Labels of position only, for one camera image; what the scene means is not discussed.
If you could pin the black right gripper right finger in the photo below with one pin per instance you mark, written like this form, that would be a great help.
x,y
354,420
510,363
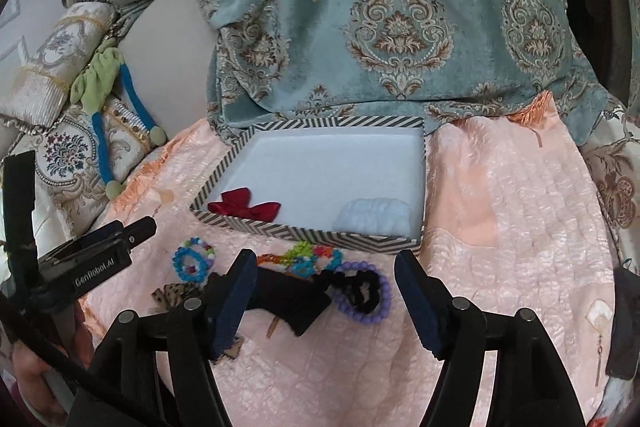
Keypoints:
x,y
531,384

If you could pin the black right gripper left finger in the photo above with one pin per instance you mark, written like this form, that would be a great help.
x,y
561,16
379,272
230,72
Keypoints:
x,y
157,370

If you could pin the red satin hair bow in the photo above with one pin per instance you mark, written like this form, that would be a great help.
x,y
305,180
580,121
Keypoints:
x,y
236,203

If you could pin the striped white jewelry box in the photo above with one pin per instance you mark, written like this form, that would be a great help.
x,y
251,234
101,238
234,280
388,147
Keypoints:
x,y
316,166

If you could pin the black velvet hair clip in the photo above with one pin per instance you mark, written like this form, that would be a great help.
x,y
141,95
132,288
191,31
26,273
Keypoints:
x,y
297,302

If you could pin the black scrunchie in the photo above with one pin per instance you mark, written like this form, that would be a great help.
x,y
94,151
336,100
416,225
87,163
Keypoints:
x,y
357,295

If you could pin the ornate cream pillow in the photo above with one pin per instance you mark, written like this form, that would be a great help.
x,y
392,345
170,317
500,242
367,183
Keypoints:
x,y
66,106

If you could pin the light blue fluffy scrunchie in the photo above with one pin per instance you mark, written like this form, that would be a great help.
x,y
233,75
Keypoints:
x,y
375,216

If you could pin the floral cream bedsheet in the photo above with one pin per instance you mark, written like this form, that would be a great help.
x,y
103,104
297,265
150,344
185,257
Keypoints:
x,y
612,156

